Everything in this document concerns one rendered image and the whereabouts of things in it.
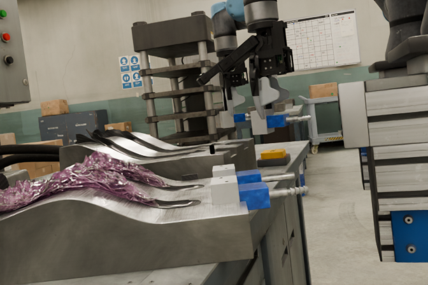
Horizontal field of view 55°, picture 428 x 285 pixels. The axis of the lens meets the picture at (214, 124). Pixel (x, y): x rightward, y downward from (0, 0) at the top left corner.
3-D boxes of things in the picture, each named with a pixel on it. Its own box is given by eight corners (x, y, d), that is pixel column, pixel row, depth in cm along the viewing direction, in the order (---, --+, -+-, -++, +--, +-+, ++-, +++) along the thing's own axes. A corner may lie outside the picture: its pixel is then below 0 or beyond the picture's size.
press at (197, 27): (246, 164, 629) (230, 28, 618) (225, 186, 479) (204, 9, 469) (188, 168, 651) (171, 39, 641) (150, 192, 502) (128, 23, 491)
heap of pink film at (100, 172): (172, 183, 71) (167, 139, 71) (156, 210, 53) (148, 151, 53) (25, 200, 72) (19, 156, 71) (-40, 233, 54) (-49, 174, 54)
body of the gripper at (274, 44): (285, 74, 88) (278, 17, 87) (248, 79, 92) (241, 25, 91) (295, 74, 94) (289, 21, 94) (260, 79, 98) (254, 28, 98)
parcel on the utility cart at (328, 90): (335, 99, 675) (333, 82, 674) (339, 100, 643) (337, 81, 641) (309, 102, 680) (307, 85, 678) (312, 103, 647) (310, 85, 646)
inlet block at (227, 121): (258, 123, 139) (256, 107, 138) (263, 123, 134) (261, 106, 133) (220, 127, 137) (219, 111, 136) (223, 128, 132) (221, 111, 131)
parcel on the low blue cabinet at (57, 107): (70, 113, 795) (68, 98, 794) (60, 114, 763) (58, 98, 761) (51, 116, 805) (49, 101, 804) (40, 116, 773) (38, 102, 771)
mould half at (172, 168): (258, 173, 103) (251, 119, 102) (228, 200, 78) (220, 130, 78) (89, 183, 119) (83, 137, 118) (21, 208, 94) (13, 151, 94)
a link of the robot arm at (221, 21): (230, -2, 128) (205, 4, 130) (235, 34, 128) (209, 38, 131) (237, 2, 135) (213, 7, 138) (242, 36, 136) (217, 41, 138)
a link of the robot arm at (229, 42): (215, 37, 129) (211, 41, 137) (217, 51, 129) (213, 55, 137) (239, 34, 130) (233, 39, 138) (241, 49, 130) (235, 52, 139)
